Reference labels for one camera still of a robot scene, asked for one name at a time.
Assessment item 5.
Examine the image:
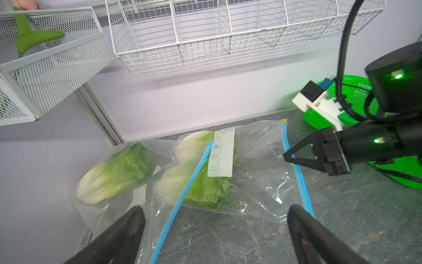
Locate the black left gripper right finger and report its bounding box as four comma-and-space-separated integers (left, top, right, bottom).
287, 205, 367, 264

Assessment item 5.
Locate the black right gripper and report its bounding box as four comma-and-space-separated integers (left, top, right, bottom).
284, 128, 351, 176

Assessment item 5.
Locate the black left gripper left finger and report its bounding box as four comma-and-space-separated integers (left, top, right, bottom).
66, 206, 146, 264

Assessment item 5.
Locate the clear zip-top bag blue seal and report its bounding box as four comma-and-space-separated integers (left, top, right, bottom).
137, 120, 312, 264

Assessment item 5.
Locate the chinese cabbage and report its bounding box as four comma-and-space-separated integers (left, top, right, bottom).
155, 159, 232, 211
175, 131, 215, 165
76, 142, 154, 204

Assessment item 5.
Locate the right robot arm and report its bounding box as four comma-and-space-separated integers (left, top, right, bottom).
284, 1, 422, 189

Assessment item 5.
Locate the green plastic basket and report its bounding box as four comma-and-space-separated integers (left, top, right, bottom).
303, 75, 422, 190

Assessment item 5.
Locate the artificial pink tulip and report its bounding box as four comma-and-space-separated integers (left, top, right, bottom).
12, 0, 65, 58

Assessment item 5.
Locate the white mesh wall basket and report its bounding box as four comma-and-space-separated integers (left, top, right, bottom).
1, 7, 113, 125

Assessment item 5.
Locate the white wire wall shelf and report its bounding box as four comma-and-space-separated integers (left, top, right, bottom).
105, 0, 386, 76

